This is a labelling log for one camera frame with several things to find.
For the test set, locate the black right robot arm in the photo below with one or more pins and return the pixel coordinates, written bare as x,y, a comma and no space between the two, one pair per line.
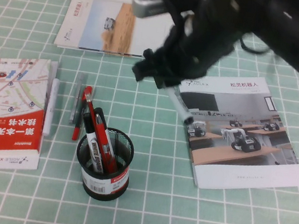
291,31

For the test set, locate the white pen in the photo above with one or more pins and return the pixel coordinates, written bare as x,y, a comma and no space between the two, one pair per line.
51,103

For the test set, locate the desert landscape brochure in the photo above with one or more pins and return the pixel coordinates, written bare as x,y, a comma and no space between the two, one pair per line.
95,25

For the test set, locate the black mesh pen holder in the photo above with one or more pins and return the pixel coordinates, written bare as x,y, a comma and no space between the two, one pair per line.
98,191

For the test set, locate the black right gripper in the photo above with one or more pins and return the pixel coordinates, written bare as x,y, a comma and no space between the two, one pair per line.
198,46

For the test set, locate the red pen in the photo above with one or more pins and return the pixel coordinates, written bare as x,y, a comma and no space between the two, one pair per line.
75,132

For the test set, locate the green checked tablecloth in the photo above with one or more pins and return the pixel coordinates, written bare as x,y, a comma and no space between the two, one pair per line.
150,216

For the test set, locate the grey pen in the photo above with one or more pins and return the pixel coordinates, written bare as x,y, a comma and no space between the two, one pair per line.
77,98

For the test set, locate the black whiteboard marker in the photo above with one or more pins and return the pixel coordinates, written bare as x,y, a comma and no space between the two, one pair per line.
95,152

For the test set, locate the red white map book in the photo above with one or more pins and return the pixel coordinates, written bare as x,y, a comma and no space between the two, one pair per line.
0,129

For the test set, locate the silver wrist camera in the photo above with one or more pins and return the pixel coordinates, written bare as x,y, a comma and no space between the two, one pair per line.
148,6

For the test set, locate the black capped marker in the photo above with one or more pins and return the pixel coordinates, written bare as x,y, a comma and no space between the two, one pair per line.
179,108

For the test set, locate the classroom robots brochure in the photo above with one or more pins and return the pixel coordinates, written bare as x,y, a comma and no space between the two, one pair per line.
242,171

